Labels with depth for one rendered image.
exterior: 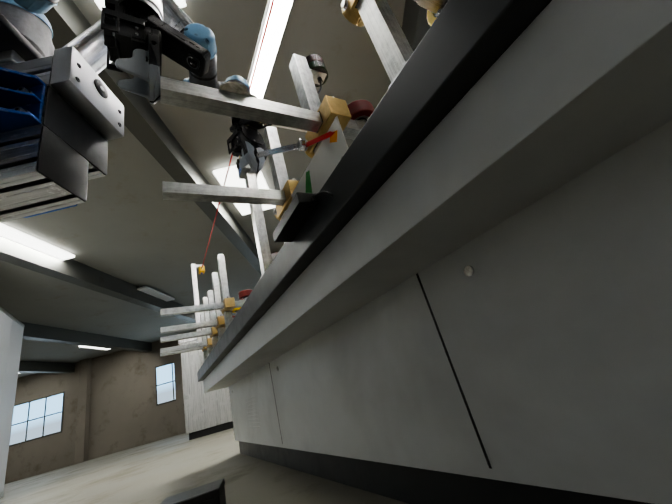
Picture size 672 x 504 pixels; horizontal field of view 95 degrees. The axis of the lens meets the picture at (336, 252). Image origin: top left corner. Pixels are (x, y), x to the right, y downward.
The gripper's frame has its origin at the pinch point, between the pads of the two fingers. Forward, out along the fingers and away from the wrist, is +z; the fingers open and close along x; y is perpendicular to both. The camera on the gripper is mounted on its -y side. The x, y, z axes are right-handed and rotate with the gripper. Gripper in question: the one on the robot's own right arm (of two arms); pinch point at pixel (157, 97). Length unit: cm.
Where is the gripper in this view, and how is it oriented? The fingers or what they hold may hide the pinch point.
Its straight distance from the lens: 62.8
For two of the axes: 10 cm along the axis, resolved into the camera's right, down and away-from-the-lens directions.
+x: 4.5, -4.5, -7.7
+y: -8.6, 0.2, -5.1
